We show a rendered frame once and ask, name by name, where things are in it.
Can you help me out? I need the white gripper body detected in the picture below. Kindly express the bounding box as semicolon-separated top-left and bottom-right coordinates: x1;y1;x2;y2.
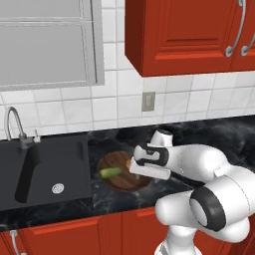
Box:
128;157;172;181

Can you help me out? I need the brown wooden bowl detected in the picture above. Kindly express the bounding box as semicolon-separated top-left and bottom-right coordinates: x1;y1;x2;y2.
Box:
97;150;152;193

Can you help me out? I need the green cucumber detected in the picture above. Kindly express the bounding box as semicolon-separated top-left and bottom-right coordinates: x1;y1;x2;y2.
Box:
99;166;124;180

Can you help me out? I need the black sink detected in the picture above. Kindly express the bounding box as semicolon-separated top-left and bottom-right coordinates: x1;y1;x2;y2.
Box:
0;134;93;212

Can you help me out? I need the red base cupboard door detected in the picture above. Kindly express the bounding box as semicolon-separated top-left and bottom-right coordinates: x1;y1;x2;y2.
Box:
16;215;124;255
0;230;18;255
121;206;255;255

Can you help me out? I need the grey tap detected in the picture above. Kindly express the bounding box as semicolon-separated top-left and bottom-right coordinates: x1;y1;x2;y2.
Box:
3;106;42;149

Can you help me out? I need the grey window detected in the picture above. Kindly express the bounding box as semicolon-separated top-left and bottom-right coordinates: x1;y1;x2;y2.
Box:
0;0;106;93

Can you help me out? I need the grey wall socket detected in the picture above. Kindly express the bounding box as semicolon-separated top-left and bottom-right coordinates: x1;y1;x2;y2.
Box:
141;91;156;113

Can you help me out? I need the red wall cupboard door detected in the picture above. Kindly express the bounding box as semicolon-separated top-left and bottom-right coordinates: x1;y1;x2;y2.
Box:
125;0;244;78
231;0;255;73

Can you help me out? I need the grey base cupboard handle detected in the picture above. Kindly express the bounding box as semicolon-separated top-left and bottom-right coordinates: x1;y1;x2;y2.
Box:
9;229;28;255

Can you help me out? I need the grey curved cupboard handle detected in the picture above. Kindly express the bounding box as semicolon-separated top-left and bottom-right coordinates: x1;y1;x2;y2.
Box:
224;0;247;58
240;31;255;57

